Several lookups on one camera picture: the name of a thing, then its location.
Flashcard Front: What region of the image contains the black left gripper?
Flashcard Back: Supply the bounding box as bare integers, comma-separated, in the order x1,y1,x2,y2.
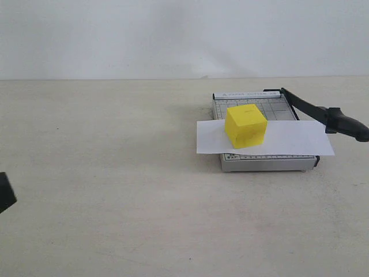
0,172,17,213

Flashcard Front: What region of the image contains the yellow foam cube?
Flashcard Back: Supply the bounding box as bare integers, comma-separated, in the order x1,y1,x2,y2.
225,104,268,149

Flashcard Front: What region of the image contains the white paper sheet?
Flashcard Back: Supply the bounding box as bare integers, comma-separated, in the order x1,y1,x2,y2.
197,119,334,156

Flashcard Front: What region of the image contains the black cutter blade lever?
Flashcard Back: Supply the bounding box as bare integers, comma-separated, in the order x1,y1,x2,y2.
280,88,368,143

